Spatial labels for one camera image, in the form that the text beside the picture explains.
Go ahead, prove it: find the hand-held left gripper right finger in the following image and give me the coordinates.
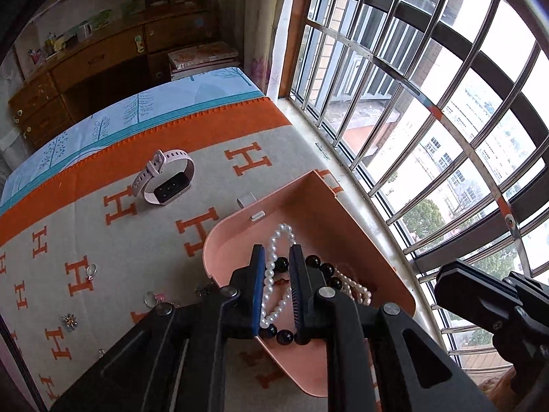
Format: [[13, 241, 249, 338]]
[[288, 244, 498, 412]]

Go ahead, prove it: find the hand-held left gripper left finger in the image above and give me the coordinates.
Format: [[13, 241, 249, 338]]
[[50, 244, 267, 412]]

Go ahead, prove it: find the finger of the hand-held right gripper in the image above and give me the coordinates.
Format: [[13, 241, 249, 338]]
[[504, 271, 549, 310], [434, 260, 522, 333]]

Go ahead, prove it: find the white pearl bracelet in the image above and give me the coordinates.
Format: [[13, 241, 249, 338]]
[[259, 223, 297, 329]]

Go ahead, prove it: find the pink jewelry box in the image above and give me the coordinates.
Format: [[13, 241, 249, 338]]
[[202, 170, 416, 397]]

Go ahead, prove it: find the pink smartwatch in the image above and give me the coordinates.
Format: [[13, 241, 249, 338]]
[[130, 149, 195, 205]]

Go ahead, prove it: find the grey orange printed blanket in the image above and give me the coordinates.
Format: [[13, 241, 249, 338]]
[[0, 94, 357, 412]]

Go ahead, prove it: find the metal window grille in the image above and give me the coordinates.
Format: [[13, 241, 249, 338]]
[[279, 0, 549, 374]]

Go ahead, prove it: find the blue tree print bedsheet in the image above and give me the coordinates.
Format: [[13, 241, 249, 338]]
[[0, 67, 264, 215]]

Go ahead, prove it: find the stack of books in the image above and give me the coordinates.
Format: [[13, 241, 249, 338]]
[[167, 42, 240, 81]]

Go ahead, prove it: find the beige curtain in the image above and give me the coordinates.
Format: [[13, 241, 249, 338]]
[[201, 0, 301, 97]]

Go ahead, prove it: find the wooden desk with drawers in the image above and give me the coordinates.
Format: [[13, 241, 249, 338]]
[[9, 4, 241, 147]]

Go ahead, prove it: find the black bead bracelet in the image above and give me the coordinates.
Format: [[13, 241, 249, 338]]
[[257, 255, 344, 348]]

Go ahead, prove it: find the pearl and gold bracelet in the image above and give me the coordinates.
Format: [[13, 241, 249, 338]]
[[332, 266, 373, 306]]

